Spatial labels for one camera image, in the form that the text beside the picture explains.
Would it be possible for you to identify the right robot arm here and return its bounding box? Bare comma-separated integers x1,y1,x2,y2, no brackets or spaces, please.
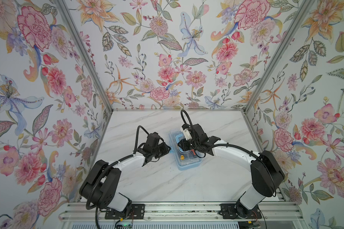
177,124,285,219

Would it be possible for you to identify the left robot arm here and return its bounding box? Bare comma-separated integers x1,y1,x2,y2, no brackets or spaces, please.
79,132,171,214

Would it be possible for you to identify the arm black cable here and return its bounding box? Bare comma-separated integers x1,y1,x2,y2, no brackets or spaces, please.
85,125,151,229
180,109,277,198

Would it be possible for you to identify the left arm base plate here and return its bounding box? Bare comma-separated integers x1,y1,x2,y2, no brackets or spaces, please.
105,204,145,220

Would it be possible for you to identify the aluminium mounting rail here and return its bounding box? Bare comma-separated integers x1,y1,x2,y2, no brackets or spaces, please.
59,201,304,223

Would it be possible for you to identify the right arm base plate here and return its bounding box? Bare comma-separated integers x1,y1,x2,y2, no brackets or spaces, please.
218,203,262,220

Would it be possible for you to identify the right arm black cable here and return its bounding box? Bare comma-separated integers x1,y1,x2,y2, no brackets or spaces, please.
180,109,277,198

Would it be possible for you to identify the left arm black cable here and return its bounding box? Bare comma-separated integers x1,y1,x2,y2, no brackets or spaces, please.
85,125,151,229

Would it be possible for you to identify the blue transparent plastic toolbox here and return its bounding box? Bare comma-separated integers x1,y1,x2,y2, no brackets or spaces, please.
169,131,203,171

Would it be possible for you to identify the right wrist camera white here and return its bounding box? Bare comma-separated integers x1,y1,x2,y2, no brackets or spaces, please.
180,124,192,140

